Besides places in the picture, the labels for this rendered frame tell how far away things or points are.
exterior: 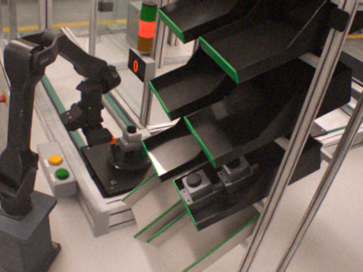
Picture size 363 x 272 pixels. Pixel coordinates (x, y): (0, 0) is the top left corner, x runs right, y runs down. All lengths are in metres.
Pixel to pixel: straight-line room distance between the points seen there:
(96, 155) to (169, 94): 0.50
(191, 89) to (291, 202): 0.74
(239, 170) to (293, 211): 0.66
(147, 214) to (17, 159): 0.36
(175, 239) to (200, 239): 0.07
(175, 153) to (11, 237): 0.42
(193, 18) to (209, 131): 0.22
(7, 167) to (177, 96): 0.40
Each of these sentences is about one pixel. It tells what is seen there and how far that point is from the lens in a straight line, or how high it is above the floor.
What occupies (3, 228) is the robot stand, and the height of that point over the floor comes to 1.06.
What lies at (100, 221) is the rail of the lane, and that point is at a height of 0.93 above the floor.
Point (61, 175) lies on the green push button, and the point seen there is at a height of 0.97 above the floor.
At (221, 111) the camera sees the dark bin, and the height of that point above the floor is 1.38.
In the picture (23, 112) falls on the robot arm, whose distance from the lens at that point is 0.80.
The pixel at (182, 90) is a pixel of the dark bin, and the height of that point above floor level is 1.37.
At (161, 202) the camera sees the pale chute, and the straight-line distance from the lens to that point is 0.98.
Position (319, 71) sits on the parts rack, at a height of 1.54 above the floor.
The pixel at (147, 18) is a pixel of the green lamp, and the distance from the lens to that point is 1.20.
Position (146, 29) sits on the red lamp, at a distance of 1.21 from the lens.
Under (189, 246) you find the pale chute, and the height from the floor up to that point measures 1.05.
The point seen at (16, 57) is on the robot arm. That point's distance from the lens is 0.76.
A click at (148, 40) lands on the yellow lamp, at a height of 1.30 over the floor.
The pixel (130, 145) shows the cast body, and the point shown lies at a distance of 1.16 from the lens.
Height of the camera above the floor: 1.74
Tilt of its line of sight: 34 degrees down
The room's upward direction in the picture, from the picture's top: 11 degrees clockwise
